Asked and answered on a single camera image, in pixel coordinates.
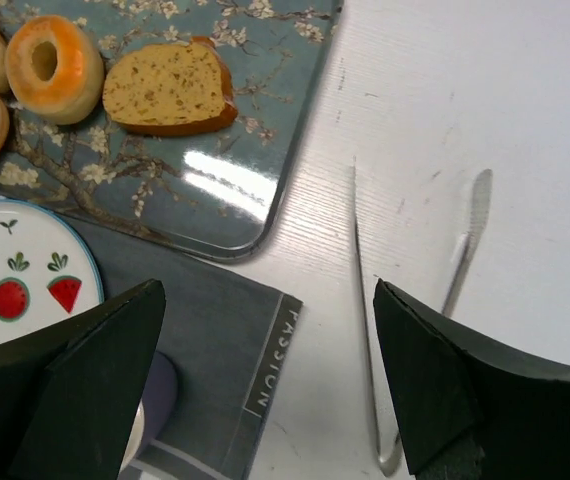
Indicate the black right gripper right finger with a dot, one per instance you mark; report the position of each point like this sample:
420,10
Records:
468,406

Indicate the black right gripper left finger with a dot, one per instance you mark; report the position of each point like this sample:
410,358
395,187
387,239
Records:
69,392

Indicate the silver metal tongs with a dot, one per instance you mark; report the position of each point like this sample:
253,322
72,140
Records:
386,437

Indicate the orange ring bagel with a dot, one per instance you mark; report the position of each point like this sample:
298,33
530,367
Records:
54,69

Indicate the brown bread slice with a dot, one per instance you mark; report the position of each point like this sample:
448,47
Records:
178,89

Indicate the lavender mug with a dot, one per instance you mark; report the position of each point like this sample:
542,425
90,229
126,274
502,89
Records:
155,406

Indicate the white watermelon pattern plate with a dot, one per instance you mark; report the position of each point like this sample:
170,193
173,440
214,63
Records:
47,272

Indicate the grey cloth placemat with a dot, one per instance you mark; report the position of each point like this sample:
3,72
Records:
227,338

